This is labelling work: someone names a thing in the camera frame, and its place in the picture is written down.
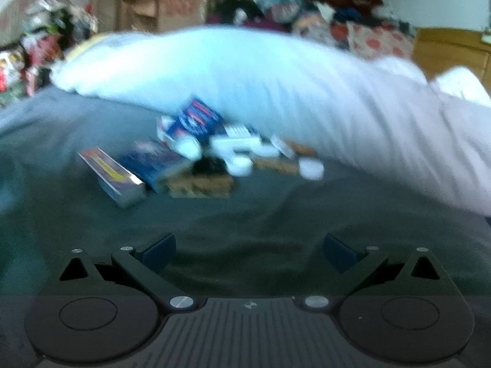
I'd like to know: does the pile of colourful bags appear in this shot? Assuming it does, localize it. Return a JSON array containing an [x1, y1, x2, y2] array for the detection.
[[0, 0, 96, 105]]

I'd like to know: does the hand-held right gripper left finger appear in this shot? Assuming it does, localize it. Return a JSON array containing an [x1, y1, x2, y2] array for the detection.
[[59, 233, 197, 313]]

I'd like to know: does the black garment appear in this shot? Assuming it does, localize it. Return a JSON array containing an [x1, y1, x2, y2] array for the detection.
[[214, 0, 266, 22]]

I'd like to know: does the arched wicker panel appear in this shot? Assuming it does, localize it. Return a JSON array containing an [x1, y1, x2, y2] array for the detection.
[[0, 0, 68, 47]]

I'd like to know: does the large white pillow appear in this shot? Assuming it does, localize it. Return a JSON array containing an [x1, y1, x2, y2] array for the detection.
[[50, 27, 491, 217]]

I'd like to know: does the wooden headboard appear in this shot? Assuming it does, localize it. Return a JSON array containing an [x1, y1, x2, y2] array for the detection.
[[412, 27, 491, 86]]

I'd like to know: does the purple cloth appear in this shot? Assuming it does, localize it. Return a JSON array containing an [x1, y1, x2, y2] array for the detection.
[[207, 13, 289, 34]]

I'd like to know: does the grey bed sheet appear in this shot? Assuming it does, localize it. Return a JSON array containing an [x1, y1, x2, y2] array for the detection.
[[0, 86, 491, 303]]

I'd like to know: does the small black object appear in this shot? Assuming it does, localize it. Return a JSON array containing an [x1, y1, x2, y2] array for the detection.
[[192, 157, 227, 177]]

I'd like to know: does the red-printed cardboard box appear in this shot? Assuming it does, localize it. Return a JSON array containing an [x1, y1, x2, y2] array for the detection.
[[158, 0, 207, 28]]

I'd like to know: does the silver yellow long box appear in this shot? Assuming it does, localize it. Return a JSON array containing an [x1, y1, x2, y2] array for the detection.
[[78, 148, 148, 208]]

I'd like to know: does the pile of mixed clothes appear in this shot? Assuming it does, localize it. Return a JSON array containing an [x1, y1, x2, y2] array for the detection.
[[292, 0, 403, 47]]

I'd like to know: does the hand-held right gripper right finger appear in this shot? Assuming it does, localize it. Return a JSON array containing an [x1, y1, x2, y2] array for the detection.
[[302, 233, 443, 312]]

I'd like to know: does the white plastic bottle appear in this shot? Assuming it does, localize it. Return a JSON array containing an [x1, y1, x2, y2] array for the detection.
[[211, 137, 280, 159]]

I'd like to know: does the dark blue box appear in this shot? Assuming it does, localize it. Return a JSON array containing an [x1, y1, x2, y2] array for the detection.
[[117, 140, 192, 193]]

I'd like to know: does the floral pillow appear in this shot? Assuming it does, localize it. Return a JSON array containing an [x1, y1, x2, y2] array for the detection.
[[345, 21, 417, 61]]

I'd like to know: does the red white blue box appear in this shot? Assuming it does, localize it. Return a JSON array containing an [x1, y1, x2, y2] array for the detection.
[[157, 96, 226, 154]]

